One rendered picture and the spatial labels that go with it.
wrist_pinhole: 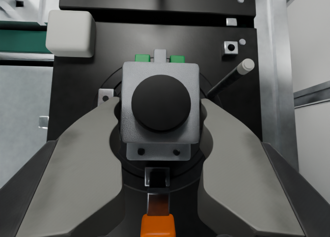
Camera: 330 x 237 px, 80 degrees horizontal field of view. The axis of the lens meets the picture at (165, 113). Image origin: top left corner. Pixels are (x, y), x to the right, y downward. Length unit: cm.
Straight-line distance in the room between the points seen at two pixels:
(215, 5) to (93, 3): 15
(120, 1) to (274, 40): 20
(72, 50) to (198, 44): 14
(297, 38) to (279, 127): 22
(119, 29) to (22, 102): 17
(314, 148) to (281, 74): 18
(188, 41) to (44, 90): 21
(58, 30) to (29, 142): 15
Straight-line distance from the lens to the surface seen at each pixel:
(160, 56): 16
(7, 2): 32
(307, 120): 42
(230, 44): 25
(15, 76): 35
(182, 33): 26
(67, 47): 24
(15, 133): 33
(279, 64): 29
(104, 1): 28
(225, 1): 29
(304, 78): 44
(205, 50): 25
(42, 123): 26
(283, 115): 28
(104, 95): 20
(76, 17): 25
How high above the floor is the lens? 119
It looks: 82 degrees down
